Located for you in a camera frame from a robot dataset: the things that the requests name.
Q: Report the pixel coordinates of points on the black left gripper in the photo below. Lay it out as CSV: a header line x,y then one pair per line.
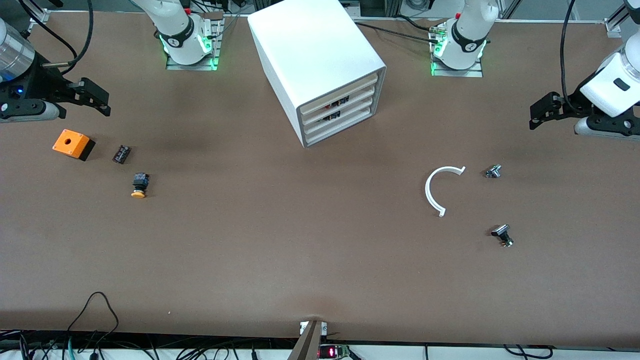
x,y
570,103

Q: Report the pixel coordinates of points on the orange button enclosure box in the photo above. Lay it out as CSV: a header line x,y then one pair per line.
x,y
71,142

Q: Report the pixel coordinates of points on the grey camera mount beam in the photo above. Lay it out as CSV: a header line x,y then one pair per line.
x,y
306,345

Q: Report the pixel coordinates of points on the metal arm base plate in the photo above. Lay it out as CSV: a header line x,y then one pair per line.
x,y
192,66
457,72

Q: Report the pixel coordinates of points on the black part inside drawer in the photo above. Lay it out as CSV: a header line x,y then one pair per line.
x,y
331,116

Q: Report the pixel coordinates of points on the white drawer cabinet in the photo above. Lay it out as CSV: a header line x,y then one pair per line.
x,y
315,45

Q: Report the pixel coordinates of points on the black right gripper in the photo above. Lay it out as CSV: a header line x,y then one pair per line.
x,y
44,83

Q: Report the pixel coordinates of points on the white plastic drawer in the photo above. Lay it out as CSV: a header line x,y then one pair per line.
x,y
360,109
360,120
350,90
360,98

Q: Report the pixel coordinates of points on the small black contact block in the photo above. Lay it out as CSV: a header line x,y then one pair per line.
x,y
121,154

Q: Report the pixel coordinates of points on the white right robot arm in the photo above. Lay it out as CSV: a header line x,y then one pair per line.
x,y
180,30

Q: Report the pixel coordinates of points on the small silver switch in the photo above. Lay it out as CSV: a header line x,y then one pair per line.
x,y
493,171

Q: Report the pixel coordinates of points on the aluminium frame corner bracket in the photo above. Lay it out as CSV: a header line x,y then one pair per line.
x,y
39,16
616,22

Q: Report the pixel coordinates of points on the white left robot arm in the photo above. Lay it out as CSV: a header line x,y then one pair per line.
x,y
467,35

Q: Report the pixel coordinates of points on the yellow push button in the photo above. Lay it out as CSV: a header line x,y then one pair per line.
x,y
140,185

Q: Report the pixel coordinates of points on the white curved plastic arc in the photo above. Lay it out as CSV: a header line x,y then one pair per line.
x,y
428,192

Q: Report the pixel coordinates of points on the device with red display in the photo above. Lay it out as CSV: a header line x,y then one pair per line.
x,y
334,352

